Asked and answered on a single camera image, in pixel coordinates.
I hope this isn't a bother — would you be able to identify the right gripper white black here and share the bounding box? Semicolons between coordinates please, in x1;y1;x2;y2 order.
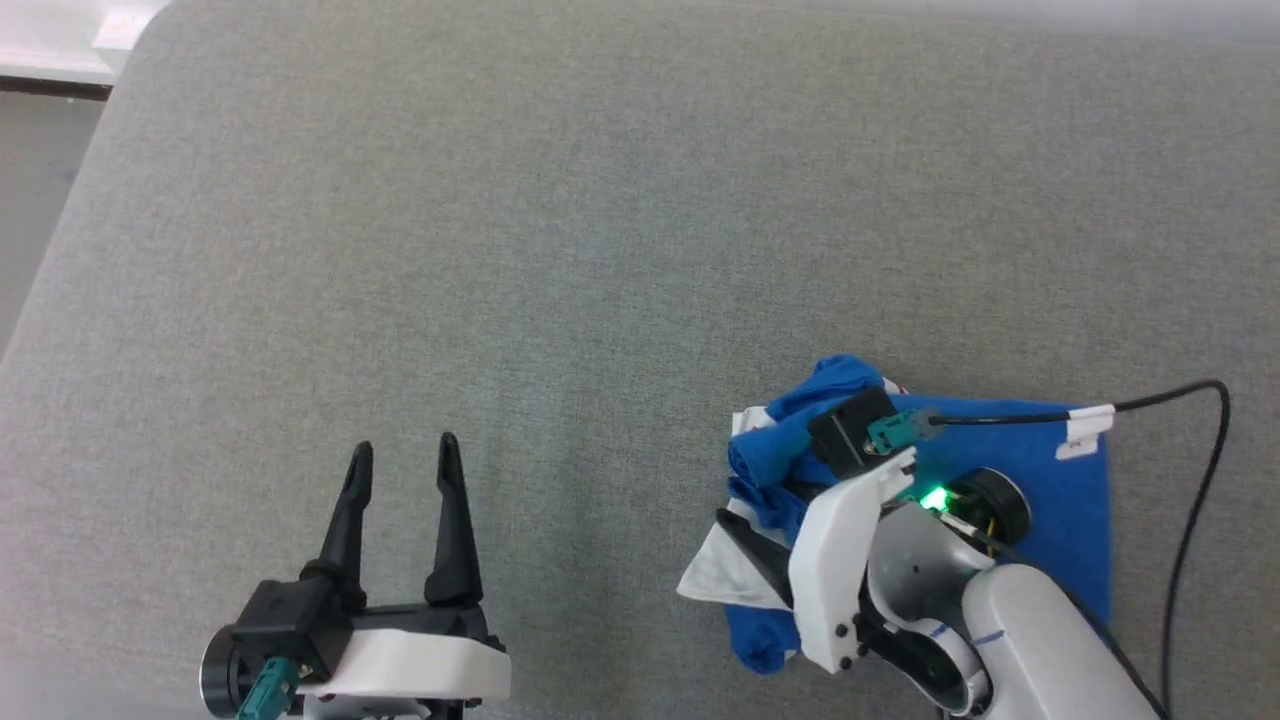
715;447;1032;674

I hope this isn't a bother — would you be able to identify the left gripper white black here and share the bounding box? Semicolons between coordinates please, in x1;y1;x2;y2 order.
200;432;513;719

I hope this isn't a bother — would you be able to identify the blue white basketball jersey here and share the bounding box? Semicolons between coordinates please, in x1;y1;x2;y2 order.
678;354;1113;675

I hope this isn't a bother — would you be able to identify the grey fabric sofa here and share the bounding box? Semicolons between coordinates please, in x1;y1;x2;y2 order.
0;0;1280;720

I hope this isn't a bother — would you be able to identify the white skirting ledge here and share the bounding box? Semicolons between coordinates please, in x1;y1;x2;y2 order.
0;0;173;103

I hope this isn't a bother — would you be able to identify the left camera cable teal plug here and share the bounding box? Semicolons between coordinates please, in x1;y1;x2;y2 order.
235;657;303;720

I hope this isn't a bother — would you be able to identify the white cable label tag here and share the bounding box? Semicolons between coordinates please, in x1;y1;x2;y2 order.
1057;404;1117;461

